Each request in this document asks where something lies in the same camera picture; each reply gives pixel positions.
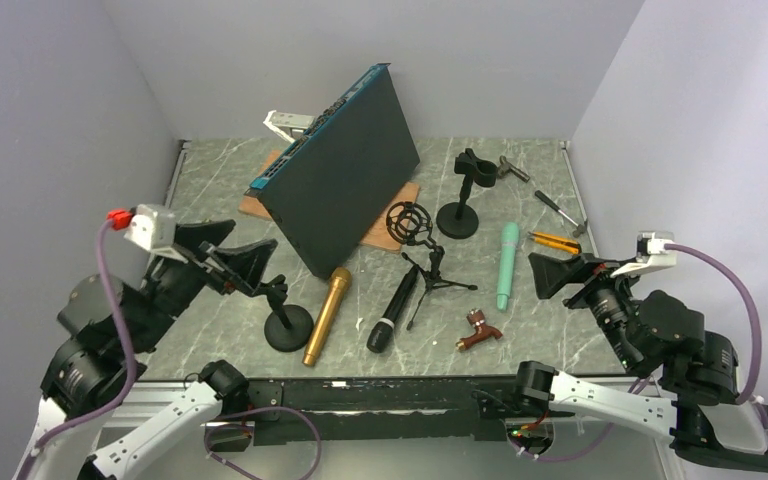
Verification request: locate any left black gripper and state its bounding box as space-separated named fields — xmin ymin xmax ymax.
xmin=128 ymin=219 xmax=278 ymax=351

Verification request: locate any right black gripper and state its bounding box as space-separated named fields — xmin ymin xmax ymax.
xmin=527 ymin=249 xmax=646 ymax=371

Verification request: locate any teal green microphone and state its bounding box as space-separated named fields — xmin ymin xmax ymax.
xmin=496 ymin=222 xmax=520 ymax=312

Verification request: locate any black stand with black microphone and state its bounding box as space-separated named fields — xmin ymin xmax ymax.
xmin=255 ymin=275 xmax=314 ymax=353

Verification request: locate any black round base mic stand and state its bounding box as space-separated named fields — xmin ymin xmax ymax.
xmin=436 ymin=148 xmax=498 ymax=240

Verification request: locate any gold microphone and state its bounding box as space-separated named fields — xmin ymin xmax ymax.
xmin=302 ymin=267 xmax=353 ymax=367

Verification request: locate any black tripod shock mount stand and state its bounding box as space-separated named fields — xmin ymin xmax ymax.
xmin=383 ymin=201 xmax=479 ymax=333

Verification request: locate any black microphone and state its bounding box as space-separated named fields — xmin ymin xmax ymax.
xmin=366 ymin=265 xmax=419 ymax=354

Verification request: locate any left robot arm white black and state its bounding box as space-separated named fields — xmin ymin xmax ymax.
xmin=15 ymin=210 xmax=278 ymax=479

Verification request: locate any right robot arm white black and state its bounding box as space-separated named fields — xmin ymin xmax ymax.
xmin=510 ymin=240 xmax=768 ymax=473

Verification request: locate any yellow utility knife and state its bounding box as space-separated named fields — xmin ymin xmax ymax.
xmin=528 ymin=232 xmax=582 ymax=255

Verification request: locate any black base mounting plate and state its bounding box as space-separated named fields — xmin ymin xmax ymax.
xmin=217 ymin=375 xmax=543 ymax=446

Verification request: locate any small black handled hammer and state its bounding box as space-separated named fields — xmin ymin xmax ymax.
xmin=534 ymin=190 xmax=588 ymax=238

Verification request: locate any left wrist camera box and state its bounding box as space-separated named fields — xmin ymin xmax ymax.
xmin=107 ymin=204 xmax=183 ymax=260

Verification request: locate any blue network switch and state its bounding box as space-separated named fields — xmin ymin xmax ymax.
xmin=246 ymin=63 xmax=420 ymax=279

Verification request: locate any white metal bracket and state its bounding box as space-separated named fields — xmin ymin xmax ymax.
xmin=263 ymin=110 xmax=315 ymax=143

